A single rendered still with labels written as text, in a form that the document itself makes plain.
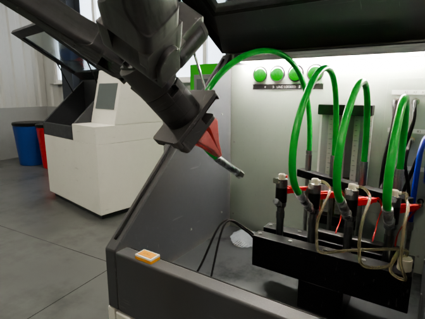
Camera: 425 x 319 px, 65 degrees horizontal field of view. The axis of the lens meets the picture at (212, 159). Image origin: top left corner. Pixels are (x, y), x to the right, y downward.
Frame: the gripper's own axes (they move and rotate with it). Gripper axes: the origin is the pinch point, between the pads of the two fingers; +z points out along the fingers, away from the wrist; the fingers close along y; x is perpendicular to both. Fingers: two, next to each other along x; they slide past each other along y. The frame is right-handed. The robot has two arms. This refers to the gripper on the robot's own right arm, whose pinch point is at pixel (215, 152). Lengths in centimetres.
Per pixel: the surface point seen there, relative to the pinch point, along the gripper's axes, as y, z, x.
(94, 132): 40, 85, 282
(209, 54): 266, 176, 374
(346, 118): 18.2, 10.8, -11.2
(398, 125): 20.1, 13.7, -18.6
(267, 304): -14.8, 24.5, -6.4
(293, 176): 6.8, 14.9, -4.6
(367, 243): 8.7, 41.7, -10.7
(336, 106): 34.7, 26.1, 3.4
